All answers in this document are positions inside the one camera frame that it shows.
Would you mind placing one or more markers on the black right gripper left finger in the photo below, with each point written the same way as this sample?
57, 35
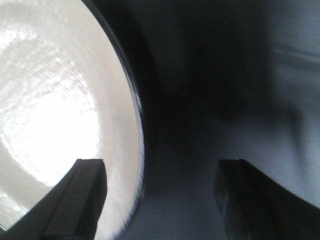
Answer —
70, 211

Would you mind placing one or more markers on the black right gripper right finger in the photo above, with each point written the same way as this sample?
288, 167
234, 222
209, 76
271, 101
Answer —
254, 207

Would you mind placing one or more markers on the beige round plate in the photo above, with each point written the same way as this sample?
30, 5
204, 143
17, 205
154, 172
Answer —
65, 94

